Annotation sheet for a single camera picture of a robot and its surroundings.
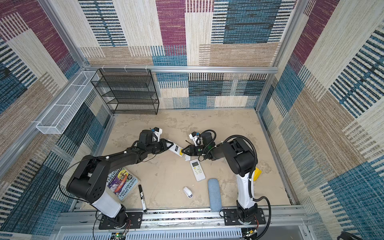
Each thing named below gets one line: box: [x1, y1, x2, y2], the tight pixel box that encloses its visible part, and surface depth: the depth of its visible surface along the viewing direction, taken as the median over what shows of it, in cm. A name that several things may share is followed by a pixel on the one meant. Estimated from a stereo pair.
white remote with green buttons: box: [190, 159, 206, 182], surface depth 91 cm
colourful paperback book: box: [106, 167, 141, 202], surface depth 84 cm
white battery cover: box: [184, 154, 191, 162], surface depth 96 cm
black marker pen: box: [138, 184, 147, 213], surface depth 81 cm
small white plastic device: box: [183, 186, 194, 199], surface depth 81 cm
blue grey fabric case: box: [208, 178, 222, 212], surface depth 80 cm
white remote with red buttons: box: [167, 139, 184, 157], surface depth 93 cm
